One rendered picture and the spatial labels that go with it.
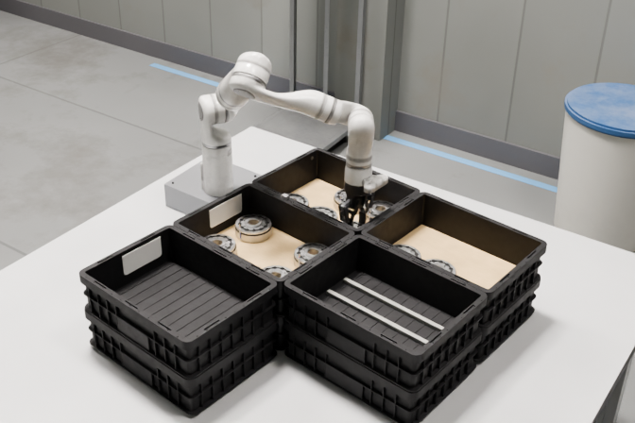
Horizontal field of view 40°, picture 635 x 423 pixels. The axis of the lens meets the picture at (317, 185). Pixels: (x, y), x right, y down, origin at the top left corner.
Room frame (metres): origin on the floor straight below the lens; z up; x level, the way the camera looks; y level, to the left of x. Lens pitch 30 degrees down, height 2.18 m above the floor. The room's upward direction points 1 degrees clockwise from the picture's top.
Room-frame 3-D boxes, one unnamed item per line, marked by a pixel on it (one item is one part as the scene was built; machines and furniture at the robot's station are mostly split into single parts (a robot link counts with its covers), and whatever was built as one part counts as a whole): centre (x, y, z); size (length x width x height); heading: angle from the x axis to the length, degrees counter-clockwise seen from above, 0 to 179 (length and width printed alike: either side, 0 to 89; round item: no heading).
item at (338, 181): (2.16, -0.05, 0.87); 0.40 x 0.30 x 0.11; 50
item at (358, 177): (2.05, -0.12, 1.04); 0.11 x 0.09 x 0.06; 51
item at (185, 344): (1.70, 0.33, 0.92); 0.40 x 0.30 x 0.02; 50
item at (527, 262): (1.91, -0.36, 0.92); 0.40 x 0.30 x 0.02; 50
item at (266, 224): (2.06, 0.18, 0.86); 0.10 x 0.10 x 0.01
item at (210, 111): (2.37, 0.31, 1.03); 0.09 x 0.09 x 0.17; 23
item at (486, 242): (1.91, -0.36, 0.87); 0.40 x 0.30 x 0.11; 50
